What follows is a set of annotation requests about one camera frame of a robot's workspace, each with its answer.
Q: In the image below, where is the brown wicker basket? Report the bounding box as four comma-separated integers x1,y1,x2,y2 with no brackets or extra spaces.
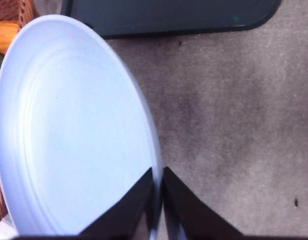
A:
0,0,37,227

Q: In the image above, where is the black rectangular tray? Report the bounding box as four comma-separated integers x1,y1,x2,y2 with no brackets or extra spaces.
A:
60,0,282,38

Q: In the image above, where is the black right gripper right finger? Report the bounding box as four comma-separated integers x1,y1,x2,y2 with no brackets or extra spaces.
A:
162,167,244,237

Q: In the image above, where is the yellow toy corn cob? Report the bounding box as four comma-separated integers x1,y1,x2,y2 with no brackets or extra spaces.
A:
0,20,20,54

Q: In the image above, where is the blue round plate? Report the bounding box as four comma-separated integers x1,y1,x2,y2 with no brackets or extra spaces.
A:
0,14,163,237

